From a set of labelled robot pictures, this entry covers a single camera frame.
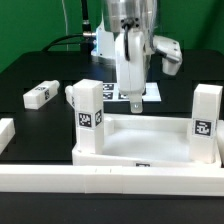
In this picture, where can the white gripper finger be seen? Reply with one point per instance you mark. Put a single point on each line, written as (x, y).
(136, 103)

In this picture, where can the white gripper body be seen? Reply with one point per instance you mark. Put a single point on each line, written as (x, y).
(130, 62)

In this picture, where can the white desk top tray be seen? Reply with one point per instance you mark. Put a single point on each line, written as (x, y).
(141, 141)

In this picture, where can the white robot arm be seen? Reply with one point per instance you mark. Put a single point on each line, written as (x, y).
(119, 16)

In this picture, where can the white right obstacle block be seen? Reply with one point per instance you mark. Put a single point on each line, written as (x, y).
(220, 137)

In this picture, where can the white obstacle block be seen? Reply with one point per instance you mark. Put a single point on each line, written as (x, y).
(220, 137)
(7, 132)

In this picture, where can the white front obstacle bar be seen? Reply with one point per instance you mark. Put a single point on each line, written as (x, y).
(115, 180)

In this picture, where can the white left obstacle block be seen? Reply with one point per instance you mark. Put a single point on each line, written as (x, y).
(7, 132)

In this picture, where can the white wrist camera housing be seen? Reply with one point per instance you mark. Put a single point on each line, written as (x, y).
(171, 54)

